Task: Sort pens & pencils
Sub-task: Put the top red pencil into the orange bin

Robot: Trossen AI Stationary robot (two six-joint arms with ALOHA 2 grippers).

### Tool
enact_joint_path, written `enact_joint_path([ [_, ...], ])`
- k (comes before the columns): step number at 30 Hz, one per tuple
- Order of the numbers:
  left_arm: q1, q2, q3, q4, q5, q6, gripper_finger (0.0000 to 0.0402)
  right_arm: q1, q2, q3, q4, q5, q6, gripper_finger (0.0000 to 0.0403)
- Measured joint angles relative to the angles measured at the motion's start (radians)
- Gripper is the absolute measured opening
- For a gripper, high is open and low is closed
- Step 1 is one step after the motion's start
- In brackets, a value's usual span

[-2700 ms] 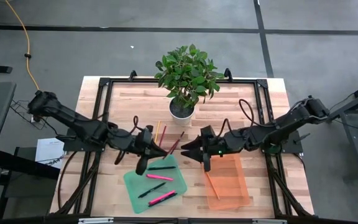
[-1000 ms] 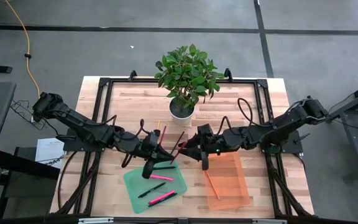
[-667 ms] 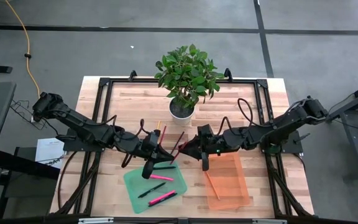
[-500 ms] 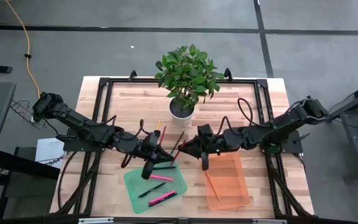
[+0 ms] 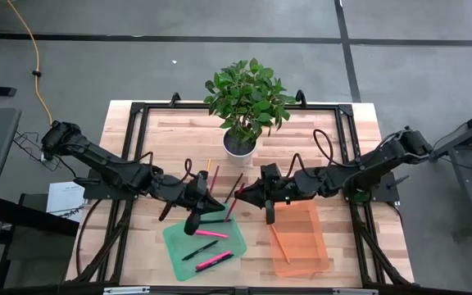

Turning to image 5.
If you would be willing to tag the dark grey desk frame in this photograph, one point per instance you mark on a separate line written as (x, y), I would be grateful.
(467, 184)

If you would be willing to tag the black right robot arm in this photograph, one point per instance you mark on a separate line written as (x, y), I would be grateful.
(363, 168)

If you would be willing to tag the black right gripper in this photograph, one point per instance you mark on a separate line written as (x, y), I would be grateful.
(281, 188)

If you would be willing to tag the black metal table frame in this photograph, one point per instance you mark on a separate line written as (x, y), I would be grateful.
(318, 106)

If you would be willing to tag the white paper sheet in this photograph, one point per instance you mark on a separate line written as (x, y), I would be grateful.
(62, 198)

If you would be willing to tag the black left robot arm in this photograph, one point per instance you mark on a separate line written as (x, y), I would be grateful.
(109, 168)

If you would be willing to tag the yellow pencil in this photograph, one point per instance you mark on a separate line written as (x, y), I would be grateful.
(209, 164)

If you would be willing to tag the orange translucent plastic tray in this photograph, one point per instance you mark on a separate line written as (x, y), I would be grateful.
(305, 237)

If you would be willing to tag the green potted plant white pot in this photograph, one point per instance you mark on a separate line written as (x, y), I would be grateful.
(248, 98)

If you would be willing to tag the black pen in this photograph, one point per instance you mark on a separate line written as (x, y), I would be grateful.
(224, 260)
(219, 221)
(200, 250)

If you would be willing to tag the silver metal bracket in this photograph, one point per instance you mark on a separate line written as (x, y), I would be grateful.
(125, 291)
(355, 292)

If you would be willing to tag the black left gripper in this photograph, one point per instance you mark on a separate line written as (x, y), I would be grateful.
(189, 192)

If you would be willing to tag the dark brown pencil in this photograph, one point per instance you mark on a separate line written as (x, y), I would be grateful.
(236, 184)

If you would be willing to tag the pink pen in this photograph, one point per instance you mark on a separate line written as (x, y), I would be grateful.
(210, 233)
(213, 260)

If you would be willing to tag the green translucent plastic tray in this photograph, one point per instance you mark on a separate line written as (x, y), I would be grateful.
(178, 246)

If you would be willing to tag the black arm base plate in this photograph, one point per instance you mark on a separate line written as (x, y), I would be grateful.
(389, 194)
(96, 194)

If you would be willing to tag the black table clamp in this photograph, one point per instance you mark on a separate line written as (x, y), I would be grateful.
(175, 99)
(300, 97)

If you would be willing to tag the orange pencil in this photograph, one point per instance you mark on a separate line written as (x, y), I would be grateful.
(280, 244)

